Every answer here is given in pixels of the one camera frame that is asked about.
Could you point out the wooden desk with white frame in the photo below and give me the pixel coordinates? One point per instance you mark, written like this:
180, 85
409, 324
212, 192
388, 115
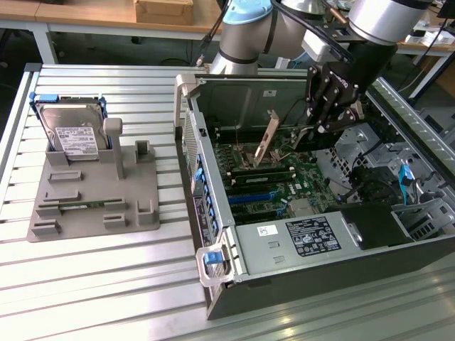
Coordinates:
89, 16

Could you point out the grey power supply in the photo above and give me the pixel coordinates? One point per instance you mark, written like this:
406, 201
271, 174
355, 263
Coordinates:
263, 255

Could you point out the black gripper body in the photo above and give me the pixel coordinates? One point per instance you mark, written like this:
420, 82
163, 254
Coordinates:
369, 67

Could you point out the open PC case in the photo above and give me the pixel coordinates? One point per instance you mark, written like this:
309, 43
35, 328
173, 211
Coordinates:
320, 284

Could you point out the blue expansion slot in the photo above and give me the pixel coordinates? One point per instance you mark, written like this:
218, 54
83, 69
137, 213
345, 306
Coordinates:
249, 199

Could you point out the black drive bay cover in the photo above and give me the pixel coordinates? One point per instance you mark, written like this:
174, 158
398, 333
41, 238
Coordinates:
377, 227

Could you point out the thin locking lever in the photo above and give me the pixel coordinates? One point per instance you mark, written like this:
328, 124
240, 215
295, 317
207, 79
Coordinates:
237, 133

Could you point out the green RAM stick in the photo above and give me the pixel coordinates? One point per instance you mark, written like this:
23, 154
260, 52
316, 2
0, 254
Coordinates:
85, 205

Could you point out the grey parts rack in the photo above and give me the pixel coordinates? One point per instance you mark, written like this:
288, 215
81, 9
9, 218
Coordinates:
96, 199

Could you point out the black RAM stick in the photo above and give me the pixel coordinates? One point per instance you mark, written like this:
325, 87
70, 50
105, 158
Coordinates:
263, 178

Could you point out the black fan shroud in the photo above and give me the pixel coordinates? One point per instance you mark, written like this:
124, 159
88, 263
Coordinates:
373, 186

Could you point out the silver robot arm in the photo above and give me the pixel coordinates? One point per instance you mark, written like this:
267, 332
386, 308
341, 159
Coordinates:
245, 35

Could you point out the CPU socket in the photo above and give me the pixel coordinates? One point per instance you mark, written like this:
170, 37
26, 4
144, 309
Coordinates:
245, 156

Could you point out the silver chipset heatsink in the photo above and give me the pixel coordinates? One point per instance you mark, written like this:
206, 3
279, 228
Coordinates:
304, 206

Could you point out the hard disk in blue carrier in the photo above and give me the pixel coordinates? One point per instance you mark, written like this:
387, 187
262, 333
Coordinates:
71, 131

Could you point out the brown cardboard box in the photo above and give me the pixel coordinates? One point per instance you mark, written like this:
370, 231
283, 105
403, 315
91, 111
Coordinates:
163, 12

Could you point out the green motherboard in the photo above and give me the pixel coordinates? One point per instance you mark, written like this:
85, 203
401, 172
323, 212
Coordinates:
305, 177

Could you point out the cluttered wooden desk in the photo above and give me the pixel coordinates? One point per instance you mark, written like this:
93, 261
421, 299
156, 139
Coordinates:
426, 48

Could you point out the graphics card with metal bracket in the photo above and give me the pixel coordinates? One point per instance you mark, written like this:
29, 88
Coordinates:
320, 142

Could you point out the metal socket cover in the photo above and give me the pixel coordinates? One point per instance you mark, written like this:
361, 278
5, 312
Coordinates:
276, 155

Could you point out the blue case latch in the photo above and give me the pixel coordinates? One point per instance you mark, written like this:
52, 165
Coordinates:
211, 258

